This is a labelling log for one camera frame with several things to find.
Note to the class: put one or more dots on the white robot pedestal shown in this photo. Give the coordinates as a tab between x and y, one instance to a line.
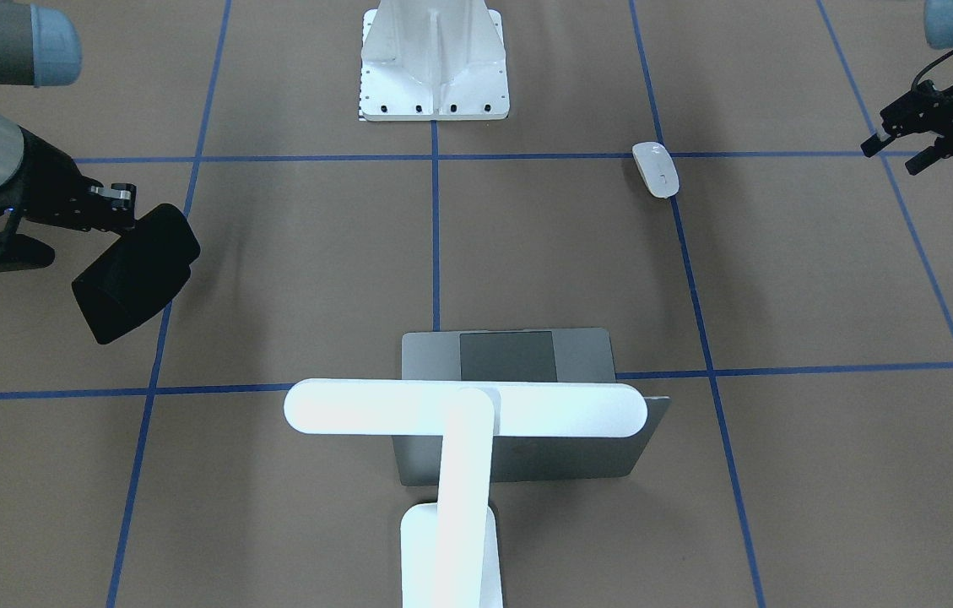
433	61

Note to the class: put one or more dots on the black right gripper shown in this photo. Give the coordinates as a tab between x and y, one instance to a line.
52	183

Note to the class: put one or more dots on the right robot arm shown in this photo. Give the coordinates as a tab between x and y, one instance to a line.
41	48

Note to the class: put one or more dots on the grey laptop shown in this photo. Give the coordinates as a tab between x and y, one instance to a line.
563	355

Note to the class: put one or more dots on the white computer mouse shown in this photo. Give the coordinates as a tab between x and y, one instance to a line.
657	168

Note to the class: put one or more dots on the white desk lamp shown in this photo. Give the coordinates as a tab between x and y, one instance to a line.
489	432

